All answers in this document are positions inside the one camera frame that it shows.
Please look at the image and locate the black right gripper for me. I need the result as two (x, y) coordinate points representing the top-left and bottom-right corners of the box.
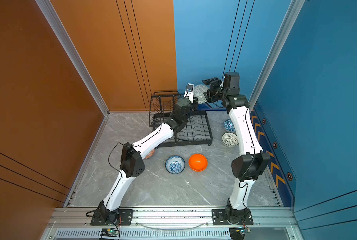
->
(202, 77), (228, 104)

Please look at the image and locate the green patterned ceramic bowl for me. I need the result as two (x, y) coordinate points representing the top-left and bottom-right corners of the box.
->
(193, 85), (208, 104)

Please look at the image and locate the red patterned ceramic bowl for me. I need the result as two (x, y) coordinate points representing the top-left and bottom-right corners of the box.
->
(145, 149), (155, 159)

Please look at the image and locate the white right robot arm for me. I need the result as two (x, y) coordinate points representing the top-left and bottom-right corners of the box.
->
(203, 72), (270, 226)

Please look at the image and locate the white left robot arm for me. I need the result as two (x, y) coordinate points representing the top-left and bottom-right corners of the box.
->
(86, 97), (194, 226)

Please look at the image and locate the dark blue patterned bowl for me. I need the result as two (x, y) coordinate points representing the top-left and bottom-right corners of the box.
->
(223, 119), (235, 133)

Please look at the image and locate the white lattice patterned bowl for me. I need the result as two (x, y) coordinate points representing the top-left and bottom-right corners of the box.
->
(222, 133), (238, 147)

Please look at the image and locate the orange plastic bowl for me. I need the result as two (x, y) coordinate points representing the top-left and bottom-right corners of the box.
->
(188, 154), (208, 172)

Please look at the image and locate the circuit board right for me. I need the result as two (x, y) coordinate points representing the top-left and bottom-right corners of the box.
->
(229, 228), (250, 240)

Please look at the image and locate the green circuit board left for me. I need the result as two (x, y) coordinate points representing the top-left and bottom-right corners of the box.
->
(100, 228), (120, 240)

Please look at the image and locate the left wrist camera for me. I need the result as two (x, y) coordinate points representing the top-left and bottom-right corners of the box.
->
(184, 84), (194, 103)

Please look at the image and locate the black wire dish rack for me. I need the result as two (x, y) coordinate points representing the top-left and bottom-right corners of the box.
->
(149, 91), (213, 148)

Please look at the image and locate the aluminium corner post right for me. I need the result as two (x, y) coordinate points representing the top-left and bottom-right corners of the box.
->
(248, 0), (305, 112)

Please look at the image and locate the aluminium corner post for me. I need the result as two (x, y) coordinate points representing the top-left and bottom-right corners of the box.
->
(248, 0), (305, 112)
(35, 0), (110, 118)

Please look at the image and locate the aluminium corner post left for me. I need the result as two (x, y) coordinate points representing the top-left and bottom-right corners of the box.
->
(35, 0), (110, 118)

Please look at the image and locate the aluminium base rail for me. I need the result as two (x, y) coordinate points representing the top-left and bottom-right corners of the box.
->
(41, 207), (303, 240)

